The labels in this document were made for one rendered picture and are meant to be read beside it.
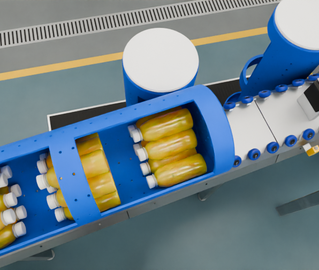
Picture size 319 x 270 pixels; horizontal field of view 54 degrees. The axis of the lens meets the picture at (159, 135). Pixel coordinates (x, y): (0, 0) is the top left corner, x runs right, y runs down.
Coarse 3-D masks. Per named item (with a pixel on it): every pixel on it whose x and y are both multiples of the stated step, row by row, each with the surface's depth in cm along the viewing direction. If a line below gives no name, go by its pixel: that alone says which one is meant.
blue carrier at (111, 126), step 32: (160, 96) 93; (192, 96) 88; (64, 128) 86; (96, 128) 82; (192, 128) 111; (224, 128) 84; (0, 160) 78; (32, 160) 99; (64, 160) 77; (128, 160) 107; (224, 160) 87; (32, 192) 101; (64, 192) 76; (128, 192) 100; (160, 192) 88; (32, 224) 96; (64, 224) 92
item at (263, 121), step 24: (288, 96) 123; (240, 120) 118; (264, 120) 119; (288, 120) 119; (312, 120) 120; (240, 144) 114; (264, 144) 115; (312, 144) 122; (240, 168) 114; (192, 192) 114; (120, 216) 108; (0, 264) 102
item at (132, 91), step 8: (128, 80) 112; (192, 80) 112; (128, 88) 118; (136, 88) 111; (184, 88) 111; (128, 96) 125; (136, 96) 117; (144, 96) 114; (152, 96) 112; (128, 104) 133
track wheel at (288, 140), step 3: (291, 135) 111; (288, 138) 111; (291, 138) 110; (294, 138) 111; (285, 141) 112; (288, 141) 111; (291, 141) 111; (294, 141) 112; (285, 144) 112; (288, 144) 111; (291, 144) 112; (294, 144) 112
